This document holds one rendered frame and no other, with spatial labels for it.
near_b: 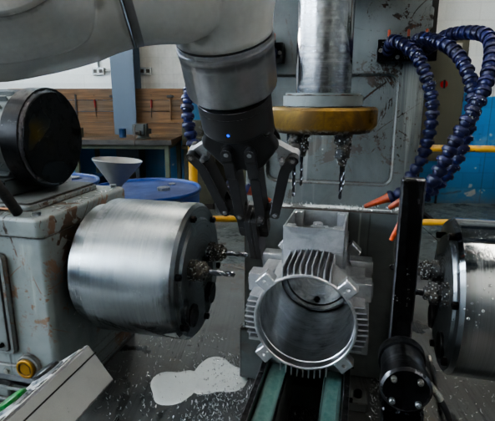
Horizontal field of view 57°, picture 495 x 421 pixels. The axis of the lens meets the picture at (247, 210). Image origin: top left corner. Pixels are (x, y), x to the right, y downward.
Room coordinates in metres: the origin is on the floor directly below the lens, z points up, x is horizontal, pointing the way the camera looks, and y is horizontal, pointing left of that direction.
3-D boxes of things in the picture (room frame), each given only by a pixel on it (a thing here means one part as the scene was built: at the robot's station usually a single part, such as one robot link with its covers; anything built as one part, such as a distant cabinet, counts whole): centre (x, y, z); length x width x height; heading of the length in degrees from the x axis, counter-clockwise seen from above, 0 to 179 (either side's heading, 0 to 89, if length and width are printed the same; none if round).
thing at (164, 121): (5.35, 1.91, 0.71); 2.21 x 0.95 x 1.43; 86
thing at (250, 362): (0.83, -0.03, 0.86); 0.07 x 0.06 x 0.12; 76
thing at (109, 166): (2.24, 0.64, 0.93); 0.25 x 0.24 x 0.25; 176
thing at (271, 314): (0.73, -0.11, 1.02); 0.20 x 0.19 x 0.19; 165
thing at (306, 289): (0.83, -0.14, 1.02); 0.15 x 0.02 x 0.15; 76
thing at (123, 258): (0.83, 0.23, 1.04); 0.37 x 0.25 x 0.25; 76
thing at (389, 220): (0.89, -0.15, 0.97); 0.30 x 0.11 x 0.34; 76
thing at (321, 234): (0.77, -0.12, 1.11); 0.12 x 0.11 x 0.07; 165
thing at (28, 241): (0.88, 0.46, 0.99); 0.35 x 0.31 x 0.37; 76
